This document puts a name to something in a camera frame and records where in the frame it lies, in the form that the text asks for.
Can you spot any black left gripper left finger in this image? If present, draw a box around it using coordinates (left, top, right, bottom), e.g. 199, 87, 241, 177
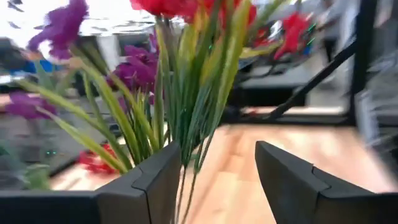
0, 140, 183, 224

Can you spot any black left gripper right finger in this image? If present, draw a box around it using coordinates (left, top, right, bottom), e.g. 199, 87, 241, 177
254, 140, 398, 224

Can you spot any purple artificial flower bunch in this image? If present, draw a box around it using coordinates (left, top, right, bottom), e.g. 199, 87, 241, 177
4, 0, 169, 175

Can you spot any red artificial flower bunch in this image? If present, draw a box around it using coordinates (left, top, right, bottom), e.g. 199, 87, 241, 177
129, 0, 259, 224
239, 12, 312, 62

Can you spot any black metal table frame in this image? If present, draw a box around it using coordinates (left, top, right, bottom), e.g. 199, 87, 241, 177
223, 0, 379, 127

